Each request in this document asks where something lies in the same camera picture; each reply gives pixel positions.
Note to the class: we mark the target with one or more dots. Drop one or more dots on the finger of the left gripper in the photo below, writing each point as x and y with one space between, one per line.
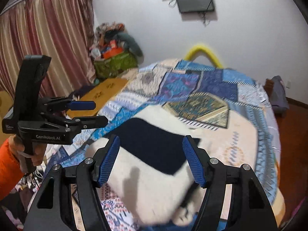
65 103
77 124

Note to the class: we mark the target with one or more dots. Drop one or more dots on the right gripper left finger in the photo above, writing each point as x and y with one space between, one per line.
52 207

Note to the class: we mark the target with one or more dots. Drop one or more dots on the black white striped sweater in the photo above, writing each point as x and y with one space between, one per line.
151 174

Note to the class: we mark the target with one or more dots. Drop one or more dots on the orange sleeved left forearm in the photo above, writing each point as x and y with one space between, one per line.
10 170

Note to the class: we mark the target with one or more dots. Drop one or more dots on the pile of clothes and boxes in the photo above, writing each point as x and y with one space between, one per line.
112 39

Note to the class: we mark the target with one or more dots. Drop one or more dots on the person's left hand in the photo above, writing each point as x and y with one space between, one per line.
16 147

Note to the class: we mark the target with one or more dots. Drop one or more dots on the wooden lap desk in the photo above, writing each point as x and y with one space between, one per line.
100 94

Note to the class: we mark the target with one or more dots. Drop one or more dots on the green laundry basket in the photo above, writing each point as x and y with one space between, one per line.
110 68

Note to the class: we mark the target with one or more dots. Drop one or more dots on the striped red curtain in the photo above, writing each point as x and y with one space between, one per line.
60 29

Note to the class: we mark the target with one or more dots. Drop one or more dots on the blue patchwork bed quilt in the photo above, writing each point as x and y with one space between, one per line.
228 112

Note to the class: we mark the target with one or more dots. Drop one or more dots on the yellow foam tube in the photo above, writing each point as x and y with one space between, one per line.
201 49

